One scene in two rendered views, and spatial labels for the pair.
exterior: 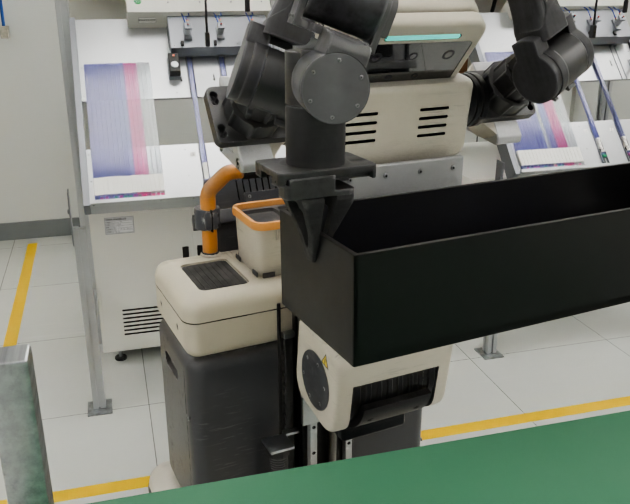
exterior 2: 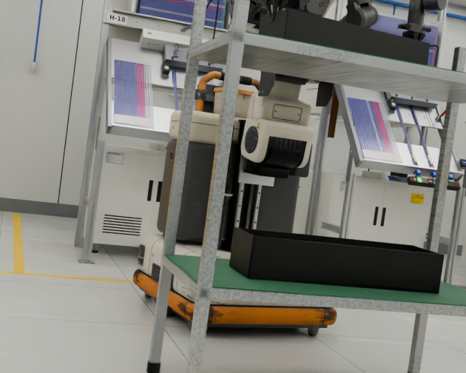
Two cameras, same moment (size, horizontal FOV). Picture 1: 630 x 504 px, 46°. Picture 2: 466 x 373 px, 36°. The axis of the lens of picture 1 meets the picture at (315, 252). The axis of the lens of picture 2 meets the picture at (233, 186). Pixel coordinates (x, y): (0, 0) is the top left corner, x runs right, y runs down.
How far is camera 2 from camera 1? 1.77 m
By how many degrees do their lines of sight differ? 18
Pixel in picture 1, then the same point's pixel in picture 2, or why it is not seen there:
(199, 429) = (187, 179)
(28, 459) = (200, 24)
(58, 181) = (43, 174)
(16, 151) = (19, 147)
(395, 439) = (279, 225)
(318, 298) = (272, 33)
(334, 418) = (259, 150)
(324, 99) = not seen: outside the picture
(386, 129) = not seen: hidden behind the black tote
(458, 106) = not seen: hidden behind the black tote
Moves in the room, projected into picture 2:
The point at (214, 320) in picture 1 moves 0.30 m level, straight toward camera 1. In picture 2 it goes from (204, 123) to (215, 121)
